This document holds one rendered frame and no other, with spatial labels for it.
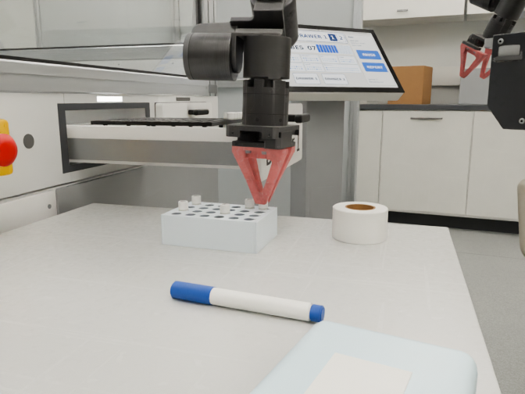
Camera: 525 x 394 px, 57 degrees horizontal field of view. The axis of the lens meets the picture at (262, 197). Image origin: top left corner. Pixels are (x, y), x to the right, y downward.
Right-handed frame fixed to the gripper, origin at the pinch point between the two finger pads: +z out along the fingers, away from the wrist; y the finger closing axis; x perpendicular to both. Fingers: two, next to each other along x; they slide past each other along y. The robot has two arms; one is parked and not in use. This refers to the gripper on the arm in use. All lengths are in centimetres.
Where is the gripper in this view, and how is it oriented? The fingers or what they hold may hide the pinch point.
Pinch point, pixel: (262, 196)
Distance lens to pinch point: 61.9
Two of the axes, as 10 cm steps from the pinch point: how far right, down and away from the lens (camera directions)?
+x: 9.4, 0.9, -3.1
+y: -3.3, 1.7, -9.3
